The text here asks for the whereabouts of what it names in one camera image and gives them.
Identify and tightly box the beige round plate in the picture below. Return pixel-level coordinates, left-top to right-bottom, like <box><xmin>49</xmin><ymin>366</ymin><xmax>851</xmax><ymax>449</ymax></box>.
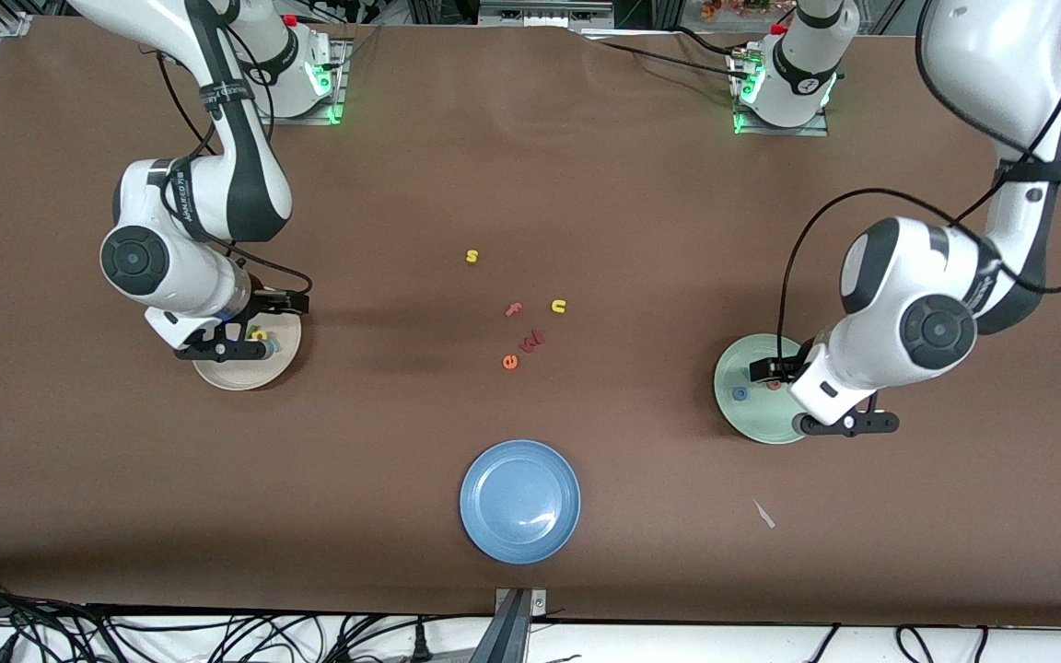
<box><xmin>192</xmin><ymin>313</ymin><xmax>303</xmax><ymax>391</ymax></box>

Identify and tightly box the green round plate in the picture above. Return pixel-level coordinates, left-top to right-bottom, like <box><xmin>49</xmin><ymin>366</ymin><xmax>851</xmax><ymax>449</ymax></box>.
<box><xmin>713</xmin><ymin>333</ymin><xmax>812</xmax><ymax>445</ymax></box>

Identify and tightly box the brown table cover sheet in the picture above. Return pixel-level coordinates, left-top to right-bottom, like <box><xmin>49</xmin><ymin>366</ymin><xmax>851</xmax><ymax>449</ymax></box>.
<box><xmin>0</xmin><ymin>17</ymin><xmax>1061</xmax><ymax>627</ymax></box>

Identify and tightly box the blue round plate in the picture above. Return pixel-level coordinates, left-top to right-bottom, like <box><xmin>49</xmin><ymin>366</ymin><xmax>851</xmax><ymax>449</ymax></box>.
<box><xmin>460</xmin><ymin>439</ymin><xmax>581</xmax><ymax>564</ymax></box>

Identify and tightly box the orange decorative foliage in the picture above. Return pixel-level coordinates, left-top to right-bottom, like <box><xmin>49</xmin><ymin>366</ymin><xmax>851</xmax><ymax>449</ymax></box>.
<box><xmin>701</xmin><ymin>0</ymin><xmax>799</xmax><ymax>19</ymax></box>

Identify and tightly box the dark aluminium pole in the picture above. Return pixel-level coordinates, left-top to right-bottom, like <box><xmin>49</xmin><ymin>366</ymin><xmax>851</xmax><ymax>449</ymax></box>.
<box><xmin>470</xmin><ymin>591</ymin><xmax>531</xmax><ymax>663</ymax></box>

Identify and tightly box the silver metal box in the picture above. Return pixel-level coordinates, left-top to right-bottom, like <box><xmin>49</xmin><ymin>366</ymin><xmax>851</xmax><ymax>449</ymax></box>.
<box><xmin>480</xmin><ymin>0</ymin><xmax>614</xmax><ymax>29</ymax></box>

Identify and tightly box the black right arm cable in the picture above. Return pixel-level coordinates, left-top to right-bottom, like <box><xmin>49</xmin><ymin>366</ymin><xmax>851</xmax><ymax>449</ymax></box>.
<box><xmin>157</xmin><ymin>51</ymin><xmax>313</xmax><ymax>300</ymax></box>

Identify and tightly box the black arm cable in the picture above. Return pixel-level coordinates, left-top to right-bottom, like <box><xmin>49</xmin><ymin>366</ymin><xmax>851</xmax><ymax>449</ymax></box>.
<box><xmin>157</xmin><ymin>51</ymin><xmax>313</xmax><ymax>300</ymax></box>
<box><xmin>775</xmin><ymin>0</ymin><xmax>1061</xmax><ymax>365</ymax></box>

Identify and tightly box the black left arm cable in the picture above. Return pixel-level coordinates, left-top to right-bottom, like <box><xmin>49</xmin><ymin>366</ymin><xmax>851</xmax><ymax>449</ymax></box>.
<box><xmin>775</xmin><ymin>0</ymin><xmax>1061</xmax><ymax>365</ymax></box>

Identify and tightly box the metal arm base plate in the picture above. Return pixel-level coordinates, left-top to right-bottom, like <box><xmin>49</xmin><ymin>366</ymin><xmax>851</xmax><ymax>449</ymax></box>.
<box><xmin>731</xmin><ymin>46</ymin><xmax>831</xmax><ymax>137</ymax></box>
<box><xmin>259</xmin><ymin>39</ymin><xmax>349</xmax><ymax>126</ymax></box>

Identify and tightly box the silver metal mounting bracket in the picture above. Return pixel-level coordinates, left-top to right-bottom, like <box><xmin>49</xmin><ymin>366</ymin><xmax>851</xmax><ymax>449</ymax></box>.
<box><xmin>495</xmin><ymin>587</ymin><xmax>548</xmax><ymax>616</ymax></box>

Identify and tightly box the long black table cable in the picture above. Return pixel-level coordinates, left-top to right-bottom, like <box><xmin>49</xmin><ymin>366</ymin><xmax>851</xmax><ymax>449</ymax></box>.
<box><xmin>586</xmin><ymin>37</ymin><xmax>752</xmax><ymax>82</ymax></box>

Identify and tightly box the short black table cable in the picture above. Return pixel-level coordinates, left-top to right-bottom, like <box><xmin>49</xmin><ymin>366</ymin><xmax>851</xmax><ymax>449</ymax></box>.
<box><xmin>670</xmin><ymin>26</ymin><xmax>741</xmax><ymax>56</ymax></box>

